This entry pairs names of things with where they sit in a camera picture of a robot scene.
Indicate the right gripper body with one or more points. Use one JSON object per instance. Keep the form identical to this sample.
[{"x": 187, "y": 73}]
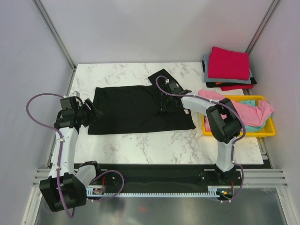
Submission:
[{"x": 166, "y": 104}]

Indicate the white cable duct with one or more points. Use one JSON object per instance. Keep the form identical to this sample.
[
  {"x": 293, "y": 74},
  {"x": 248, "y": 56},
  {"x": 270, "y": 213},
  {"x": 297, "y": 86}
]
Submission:
[{"x": 99, "y": 192}]

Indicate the aluminium frame post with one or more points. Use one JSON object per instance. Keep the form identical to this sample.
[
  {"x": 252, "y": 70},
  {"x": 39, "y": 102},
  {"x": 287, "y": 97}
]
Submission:
[
  {"x": 50, "y": 25},
  {"x": 263, "y": 24}
]

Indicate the folded grey t-shirt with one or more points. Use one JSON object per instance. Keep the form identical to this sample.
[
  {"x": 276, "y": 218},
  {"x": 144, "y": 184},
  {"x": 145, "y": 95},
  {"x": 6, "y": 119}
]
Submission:
[{"x": 205, "y": 63}]

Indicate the folded dark red t-shirt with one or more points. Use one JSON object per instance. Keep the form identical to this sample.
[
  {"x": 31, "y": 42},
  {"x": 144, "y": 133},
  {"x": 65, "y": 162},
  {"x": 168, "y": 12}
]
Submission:
[{"x": 236, "y": 87}]

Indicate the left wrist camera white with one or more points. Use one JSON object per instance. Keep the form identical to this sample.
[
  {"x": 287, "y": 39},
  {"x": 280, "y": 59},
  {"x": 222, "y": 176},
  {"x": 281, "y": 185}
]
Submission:
[{"x": 72, "y": 94}]

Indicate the right aluminium frame post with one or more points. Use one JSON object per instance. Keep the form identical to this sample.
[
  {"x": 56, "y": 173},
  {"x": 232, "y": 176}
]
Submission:
[{"x": 263, "y": 24}]

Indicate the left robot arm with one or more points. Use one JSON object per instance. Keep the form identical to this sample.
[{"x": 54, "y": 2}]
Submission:
[{"x": 65, "y": 188}]

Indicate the pink t-shirt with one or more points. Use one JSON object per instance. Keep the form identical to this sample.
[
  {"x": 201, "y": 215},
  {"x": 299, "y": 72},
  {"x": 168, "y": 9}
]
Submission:
[{"x": 212, "y": 95}]

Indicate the left aluminium frame post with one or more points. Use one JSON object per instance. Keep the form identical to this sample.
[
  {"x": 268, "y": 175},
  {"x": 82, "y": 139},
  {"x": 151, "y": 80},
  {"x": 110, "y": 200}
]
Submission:
[{"x": 50, "y": 25}]

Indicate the yellow plastic bin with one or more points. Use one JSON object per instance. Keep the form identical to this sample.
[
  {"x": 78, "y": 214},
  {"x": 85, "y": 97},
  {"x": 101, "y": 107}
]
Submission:
[{"x": 257, "y": 132}]

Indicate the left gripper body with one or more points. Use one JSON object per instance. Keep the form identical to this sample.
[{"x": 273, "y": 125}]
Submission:
[{"x": 86, "y": 116}]

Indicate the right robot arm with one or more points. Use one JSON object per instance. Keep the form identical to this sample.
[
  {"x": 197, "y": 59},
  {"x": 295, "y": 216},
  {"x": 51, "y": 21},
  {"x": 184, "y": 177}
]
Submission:
[{"x": 225, "y": 124}]

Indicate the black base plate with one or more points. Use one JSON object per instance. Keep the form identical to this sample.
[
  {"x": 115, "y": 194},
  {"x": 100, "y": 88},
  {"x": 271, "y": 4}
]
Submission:
[{"x": 164, "y": 179}]

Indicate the teal t-shirt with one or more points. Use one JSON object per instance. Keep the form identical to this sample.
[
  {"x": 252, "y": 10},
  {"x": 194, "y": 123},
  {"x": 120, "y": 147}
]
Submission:
[{"x": 253, "y": 117}]

